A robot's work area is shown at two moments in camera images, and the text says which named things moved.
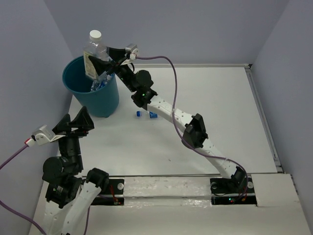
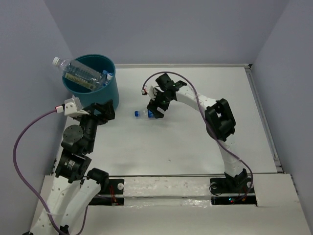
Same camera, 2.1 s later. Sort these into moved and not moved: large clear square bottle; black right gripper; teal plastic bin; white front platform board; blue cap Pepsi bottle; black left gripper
Moved: black right gripper; black left gripper; large clear square bottle
Not moved: white front platform board; teal plastic bin; blue cap Pepsi bottle
